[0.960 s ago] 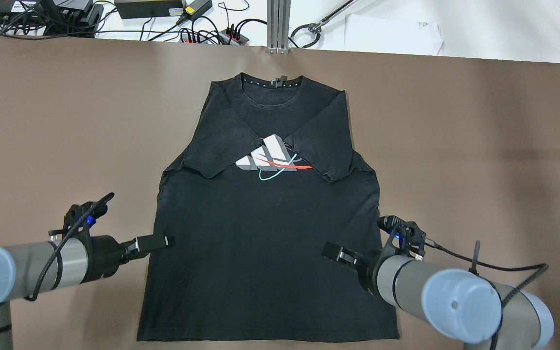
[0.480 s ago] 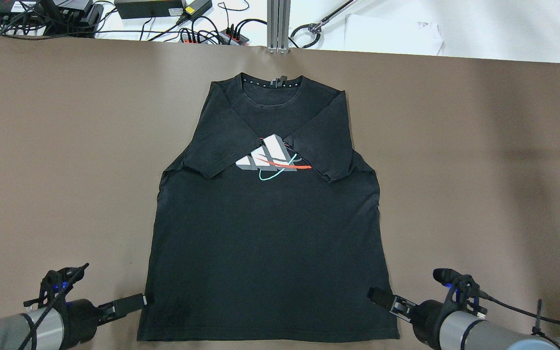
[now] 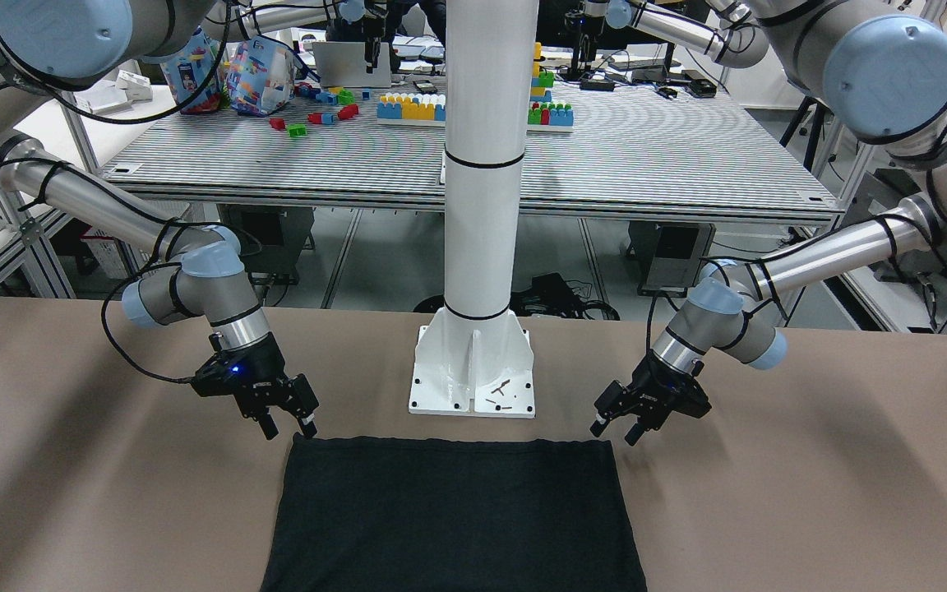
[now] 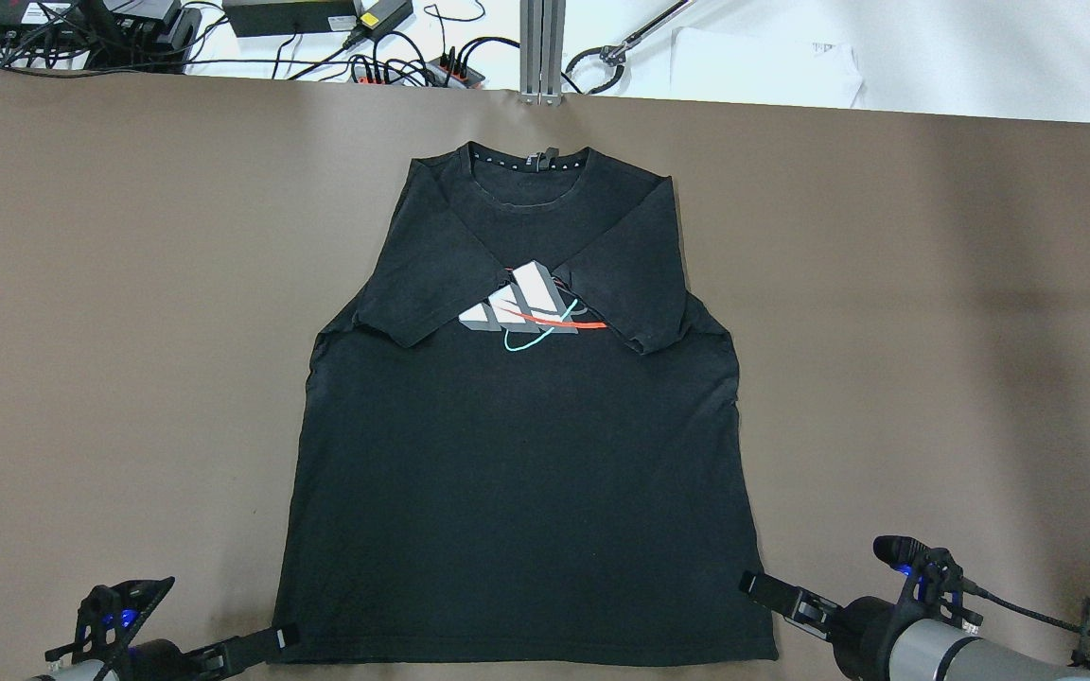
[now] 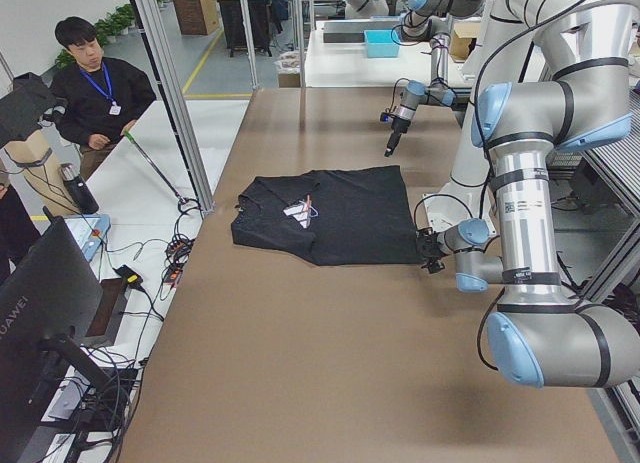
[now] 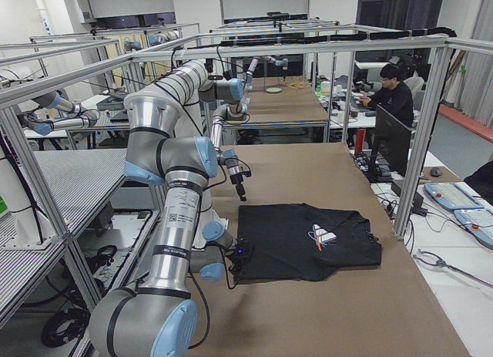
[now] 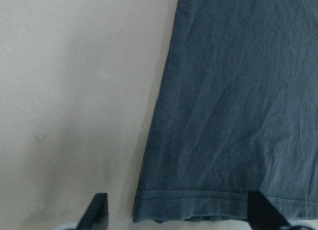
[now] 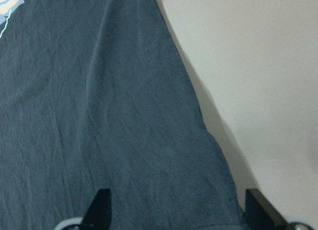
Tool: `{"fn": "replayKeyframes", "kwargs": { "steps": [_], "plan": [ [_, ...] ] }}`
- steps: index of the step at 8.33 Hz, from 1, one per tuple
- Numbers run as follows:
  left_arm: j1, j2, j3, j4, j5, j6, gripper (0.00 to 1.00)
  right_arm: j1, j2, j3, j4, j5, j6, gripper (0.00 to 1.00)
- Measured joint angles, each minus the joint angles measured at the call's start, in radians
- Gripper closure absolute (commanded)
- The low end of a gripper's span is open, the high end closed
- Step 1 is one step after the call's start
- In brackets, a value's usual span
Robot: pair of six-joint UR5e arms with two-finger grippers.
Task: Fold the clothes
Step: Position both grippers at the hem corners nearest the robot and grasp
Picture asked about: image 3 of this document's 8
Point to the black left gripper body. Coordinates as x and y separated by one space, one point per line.
643 383

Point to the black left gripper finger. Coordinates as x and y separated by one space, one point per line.
634 434
598 427

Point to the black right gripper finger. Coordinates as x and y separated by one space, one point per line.
307 427
268 426

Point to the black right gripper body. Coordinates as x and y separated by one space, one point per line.
265 363

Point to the black printed t-shirt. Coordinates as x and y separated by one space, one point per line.
390 514

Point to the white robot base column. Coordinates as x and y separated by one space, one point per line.
474 358

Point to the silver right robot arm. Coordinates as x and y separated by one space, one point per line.
195 270

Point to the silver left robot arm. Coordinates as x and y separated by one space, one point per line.
882 73

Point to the grey slatted work table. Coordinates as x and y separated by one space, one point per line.
631 155

